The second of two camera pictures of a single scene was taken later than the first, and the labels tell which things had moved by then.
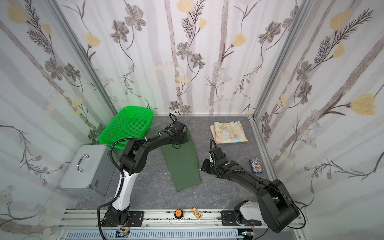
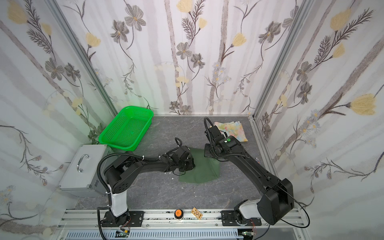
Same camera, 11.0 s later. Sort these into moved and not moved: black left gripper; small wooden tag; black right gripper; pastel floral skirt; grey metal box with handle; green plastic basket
Moved: black left gripper; black right gripper
Not moved: small wooden tag; pastel floral skirt; grey metal box with handle; green plastic basket
